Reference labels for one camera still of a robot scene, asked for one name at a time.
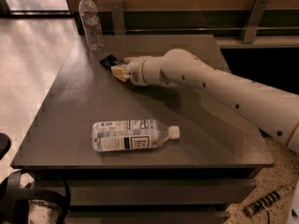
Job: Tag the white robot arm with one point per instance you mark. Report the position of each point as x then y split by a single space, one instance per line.
274 111

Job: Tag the left metal wall bracket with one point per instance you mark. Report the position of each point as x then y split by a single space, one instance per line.
117 15

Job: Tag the grey table with shelves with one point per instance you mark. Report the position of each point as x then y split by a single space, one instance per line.
188 181

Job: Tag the power strip on floor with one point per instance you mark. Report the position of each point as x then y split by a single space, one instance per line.
267 200

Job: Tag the black chair base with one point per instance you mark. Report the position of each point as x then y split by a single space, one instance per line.
14 199

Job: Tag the metal wall bracket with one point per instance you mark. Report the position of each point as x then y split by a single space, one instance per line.
250 30
117 15

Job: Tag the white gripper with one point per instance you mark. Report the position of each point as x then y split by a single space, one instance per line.
135 71

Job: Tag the right metal wall bracket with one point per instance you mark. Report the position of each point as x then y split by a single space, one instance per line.
250 30

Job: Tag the lying clear labelled water bottle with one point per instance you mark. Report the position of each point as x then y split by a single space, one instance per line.
136 134

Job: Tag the upright clear water bottle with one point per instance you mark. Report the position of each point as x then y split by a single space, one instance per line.
91 24

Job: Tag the dark blue rxbar wrapper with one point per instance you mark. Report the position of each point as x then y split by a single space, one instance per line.
110 61

